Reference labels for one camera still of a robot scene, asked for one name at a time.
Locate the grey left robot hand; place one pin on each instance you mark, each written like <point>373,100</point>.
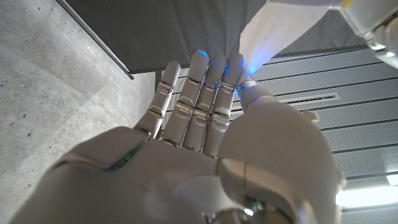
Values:
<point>373,25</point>

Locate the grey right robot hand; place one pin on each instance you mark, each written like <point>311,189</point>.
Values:
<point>186,180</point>

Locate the yellow new driver bumper sticker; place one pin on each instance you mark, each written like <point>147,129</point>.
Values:
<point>273,34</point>

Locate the ceiling slot vent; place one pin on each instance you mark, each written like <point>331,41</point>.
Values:
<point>311,98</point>

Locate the black backdrop curtain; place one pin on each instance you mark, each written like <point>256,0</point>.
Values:
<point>155,31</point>

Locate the black backdrop stand pole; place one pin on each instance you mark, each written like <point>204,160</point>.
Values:
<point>96,40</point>

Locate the bright ceiling light strip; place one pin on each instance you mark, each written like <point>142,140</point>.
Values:
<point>367,196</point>

